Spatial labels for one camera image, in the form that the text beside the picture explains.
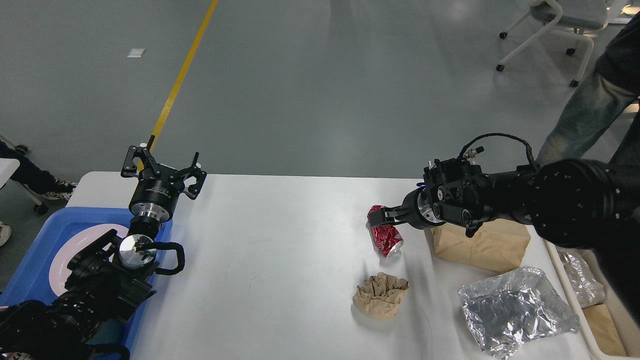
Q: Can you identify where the crushed red soda can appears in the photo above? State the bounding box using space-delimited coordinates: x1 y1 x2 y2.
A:
367 204 404 258

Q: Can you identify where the brown paper napkin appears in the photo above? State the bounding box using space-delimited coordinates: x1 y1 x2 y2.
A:
352 272 410 321

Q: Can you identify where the brown paper bag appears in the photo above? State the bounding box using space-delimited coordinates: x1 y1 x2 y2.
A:
431 219 531 274

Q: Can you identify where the white chair at left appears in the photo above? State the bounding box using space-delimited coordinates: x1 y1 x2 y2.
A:
0 133 50 216

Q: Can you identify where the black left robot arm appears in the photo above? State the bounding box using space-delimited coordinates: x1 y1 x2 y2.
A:
1 136 207 360

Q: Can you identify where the aluminium foil sheet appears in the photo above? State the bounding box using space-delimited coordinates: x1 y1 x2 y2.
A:
458 266 581 360

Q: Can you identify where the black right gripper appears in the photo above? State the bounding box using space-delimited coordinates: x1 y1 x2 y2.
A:
371 187 445 230

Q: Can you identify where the beige plastic bin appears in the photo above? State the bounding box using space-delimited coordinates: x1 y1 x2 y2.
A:
543 240 640 360

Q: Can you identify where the seated person leg left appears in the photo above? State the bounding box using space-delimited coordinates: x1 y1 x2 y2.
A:
0 141 78 201

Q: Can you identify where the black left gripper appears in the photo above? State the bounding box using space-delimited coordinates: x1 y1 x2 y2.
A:
119 135 208 223

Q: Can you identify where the pink plate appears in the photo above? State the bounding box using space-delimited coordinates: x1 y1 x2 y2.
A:
48 223 128 296

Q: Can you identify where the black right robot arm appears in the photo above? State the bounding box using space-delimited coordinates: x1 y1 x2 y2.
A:
367 142 640 322

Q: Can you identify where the foil piece in bin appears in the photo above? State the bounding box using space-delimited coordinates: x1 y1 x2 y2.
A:
558 249 607 309

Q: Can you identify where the white office chair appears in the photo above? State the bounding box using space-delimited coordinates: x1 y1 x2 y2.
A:
495 0 610 88

